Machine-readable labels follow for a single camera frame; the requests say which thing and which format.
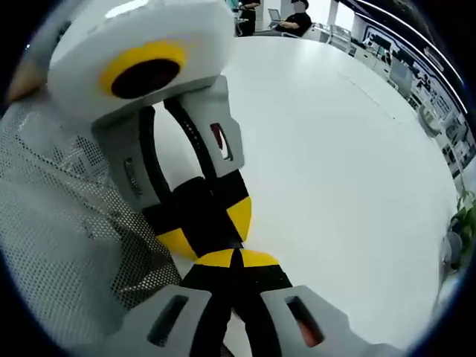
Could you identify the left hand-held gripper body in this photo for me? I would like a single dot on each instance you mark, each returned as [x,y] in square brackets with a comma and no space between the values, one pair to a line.
[130,33]

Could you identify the grey laptop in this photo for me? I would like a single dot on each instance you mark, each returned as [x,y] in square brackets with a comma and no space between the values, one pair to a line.
[274,16]

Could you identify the white office chair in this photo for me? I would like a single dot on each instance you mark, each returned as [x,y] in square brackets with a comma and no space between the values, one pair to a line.
[340,37]

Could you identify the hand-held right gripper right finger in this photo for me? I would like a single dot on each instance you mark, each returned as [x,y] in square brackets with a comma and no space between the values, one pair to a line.
[264,275]

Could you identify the green potted plant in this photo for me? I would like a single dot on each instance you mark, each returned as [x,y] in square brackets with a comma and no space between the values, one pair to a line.
[465,223]

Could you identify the blue-trimmed wall display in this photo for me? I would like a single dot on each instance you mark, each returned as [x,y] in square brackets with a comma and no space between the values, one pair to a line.
[420,67]

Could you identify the black remote control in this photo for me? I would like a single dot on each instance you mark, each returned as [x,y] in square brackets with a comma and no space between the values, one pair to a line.
[201,219]

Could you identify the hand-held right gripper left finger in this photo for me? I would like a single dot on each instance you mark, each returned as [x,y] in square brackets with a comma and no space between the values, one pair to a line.
[208,275]

